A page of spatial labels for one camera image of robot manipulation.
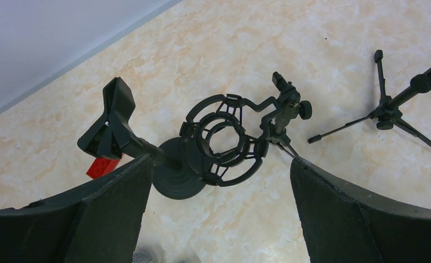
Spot black round base clamp stand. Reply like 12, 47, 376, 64
77, 77, 206, 200

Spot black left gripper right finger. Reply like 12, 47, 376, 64
290, 157, 431, 262

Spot black tripod clip mic stand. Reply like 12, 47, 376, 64
308, 50, 431, 147

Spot black shock mount tripod stand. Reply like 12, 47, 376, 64
179, 72, 313, 187

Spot red glitter microphone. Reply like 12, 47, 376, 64
132, 252, 153, 263

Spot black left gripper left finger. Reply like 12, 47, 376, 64
0, 155, 154, 262

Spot red toy brick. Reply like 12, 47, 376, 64
86, 154, 123, 179

